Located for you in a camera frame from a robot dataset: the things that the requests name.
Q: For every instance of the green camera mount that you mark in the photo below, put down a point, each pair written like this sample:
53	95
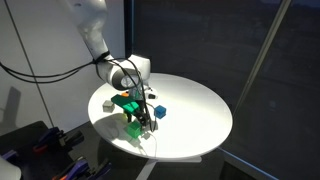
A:
128	104

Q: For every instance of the yellow-green block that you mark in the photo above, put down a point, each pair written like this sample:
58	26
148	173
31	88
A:
125	116

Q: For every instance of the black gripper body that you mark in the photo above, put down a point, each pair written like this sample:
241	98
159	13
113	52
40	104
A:
140	112

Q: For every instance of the purple orange clamp upper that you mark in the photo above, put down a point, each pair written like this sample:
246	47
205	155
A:
49	138

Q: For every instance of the purple clamp lower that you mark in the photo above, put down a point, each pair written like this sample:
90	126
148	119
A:
80	170

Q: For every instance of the blue block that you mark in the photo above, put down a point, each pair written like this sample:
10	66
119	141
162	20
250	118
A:
160	111

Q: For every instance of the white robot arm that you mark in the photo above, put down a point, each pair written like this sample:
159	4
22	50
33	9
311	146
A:
123	74

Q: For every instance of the orange block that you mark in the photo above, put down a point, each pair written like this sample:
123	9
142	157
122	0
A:
125	94

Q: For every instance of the grey block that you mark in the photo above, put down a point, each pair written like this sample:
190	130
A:
108	106

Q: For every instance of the green block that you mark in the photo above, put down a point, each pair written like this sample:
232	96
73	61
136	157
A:
133	129

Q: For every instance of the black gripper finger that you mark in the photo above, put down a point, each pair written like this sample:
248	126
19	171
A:
129	117
144	124

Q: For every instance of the black clamp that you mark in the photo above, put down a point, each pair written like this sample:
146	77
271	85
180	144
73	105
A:
74	140

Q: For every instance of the white round table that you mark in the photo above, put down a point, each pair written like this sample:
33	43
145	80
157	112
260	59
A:
197	121

